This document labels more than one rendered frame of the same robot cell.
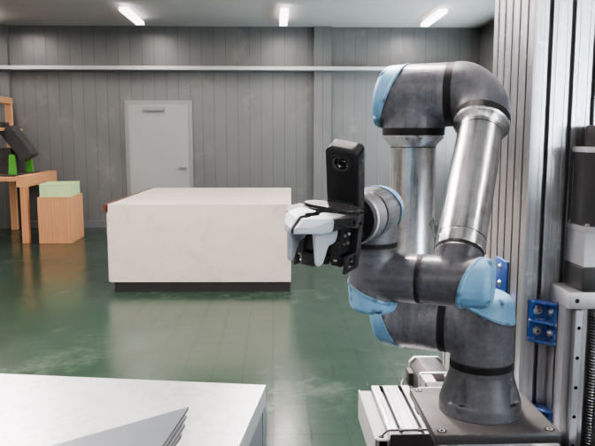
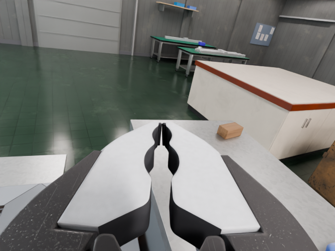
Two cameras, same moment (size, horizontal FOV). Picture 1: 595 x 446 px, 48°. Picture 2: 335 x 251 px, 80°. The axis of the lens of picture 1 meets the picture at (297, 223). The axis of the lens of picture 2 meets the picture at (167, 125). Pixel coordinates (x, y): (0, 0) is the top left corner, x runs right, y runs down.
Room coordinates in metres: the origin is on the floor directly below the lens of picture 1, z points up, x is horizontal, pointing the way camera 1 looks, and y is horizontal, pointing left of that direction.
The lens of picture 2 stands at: (0.85, -0.05, 1.51)
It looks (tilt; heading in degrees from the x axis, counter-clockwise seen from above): 28 degrees down; 150
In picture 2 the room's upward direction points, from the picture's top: 11 degrees clockwise
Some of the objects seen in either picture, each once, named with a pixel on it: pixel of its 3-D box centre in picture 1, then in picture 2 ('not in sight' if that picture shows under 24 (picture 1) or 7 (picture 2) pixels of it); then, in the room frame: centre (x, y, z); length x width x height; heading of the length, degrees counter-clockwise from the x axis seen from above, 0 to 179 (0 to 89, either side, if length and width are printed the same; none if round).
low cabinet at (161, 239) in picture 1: (211, 232); not in sight; (7.76, 1.01, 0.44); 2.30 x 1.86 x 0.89; 0
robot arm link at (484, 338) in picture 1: (478, 322); not in sight; (1.22, -0.34, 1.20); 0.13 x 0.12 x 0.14; 67
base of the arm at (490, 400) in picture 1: (480, 382); not in sight; (1.22, -0.34, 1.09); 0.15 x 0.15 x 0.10
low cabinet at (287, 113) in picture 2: not in sight; (271, 104); (-1.35, 3.23, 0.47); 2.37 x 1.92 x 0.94; 92
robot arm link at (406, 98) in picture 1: (413, 209); not in sight; (1.27, -0.22, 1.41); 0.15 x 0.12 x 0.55; 67
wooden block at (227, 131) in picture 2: not in sight; (230, 130); (0.22, 0.67, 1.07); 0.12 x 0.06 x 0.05; 99
